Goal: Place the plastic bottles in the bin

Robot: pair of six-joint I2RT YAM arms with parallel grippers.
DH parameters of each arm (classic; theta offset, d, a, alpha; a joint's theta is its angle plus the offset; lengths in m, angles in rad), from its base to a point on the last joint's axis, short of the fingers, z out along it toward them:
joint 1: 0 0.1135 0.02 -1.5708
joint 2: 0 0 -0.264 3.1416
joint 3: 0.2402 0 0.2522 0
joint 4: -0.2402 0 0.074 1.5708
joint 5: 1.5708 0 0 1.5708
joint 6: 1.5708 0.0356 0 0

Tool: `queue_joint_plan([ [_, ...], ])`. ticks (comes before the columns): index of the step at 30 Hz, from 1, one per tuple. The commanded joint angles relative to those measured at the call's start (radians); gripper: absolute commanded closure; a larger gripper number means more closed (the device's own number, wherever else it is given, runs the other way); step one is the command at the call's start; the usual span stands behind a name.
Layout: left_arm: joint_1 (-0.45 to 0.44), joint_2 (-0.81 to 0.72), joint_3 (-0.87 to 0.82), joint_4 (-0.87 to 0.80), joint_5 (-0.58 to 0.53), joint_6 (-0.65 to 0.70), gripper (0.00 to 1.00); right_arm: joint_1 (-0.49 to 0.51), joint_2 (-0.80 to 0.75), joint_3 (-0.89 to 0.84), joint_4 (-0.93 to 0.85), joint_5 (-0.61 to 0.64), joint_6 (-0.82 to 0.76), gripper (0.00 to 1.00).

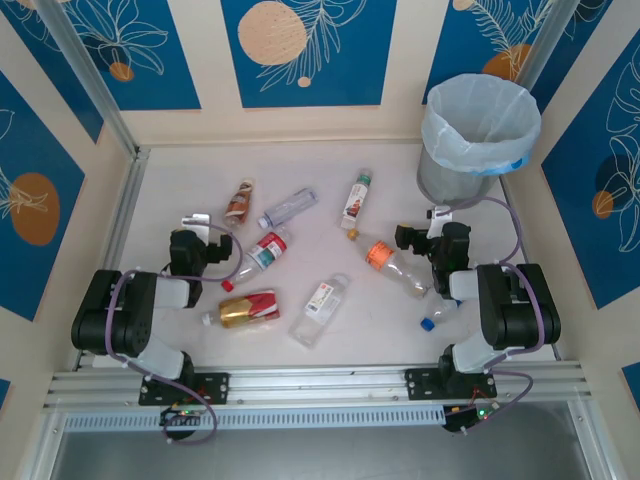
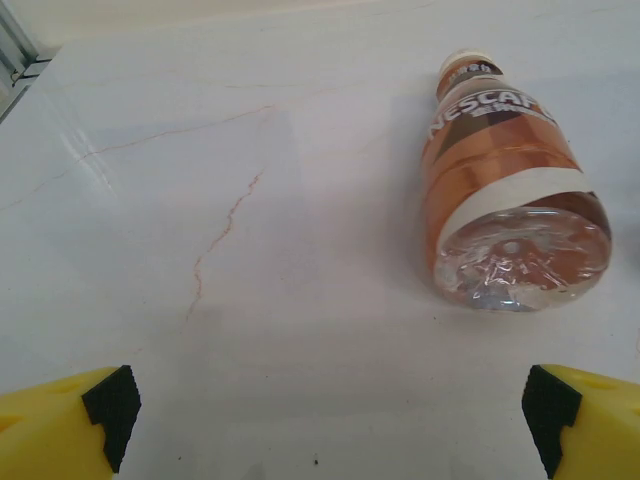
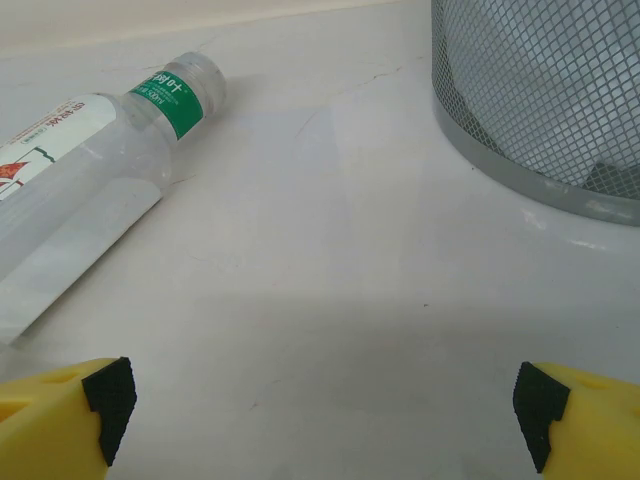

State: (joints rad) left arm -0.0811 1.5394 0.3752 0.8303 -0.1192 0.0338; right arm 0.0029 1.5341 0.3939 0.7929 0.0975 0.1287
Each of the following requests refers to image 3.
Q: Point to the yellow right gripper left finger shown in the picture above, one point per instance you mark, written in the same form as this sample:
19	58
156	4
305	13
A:
45	425

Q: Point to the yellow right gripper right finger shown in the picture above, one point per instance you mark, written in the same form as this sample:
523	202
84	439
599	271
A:
595	425

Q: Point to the clear bottle green neck label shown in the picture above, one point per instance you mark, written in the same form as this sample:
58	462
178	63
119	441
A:
100	175

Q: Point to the grey metal mesh bin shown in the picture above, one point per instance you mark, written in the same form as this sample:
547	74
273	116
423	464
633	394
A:
540	90

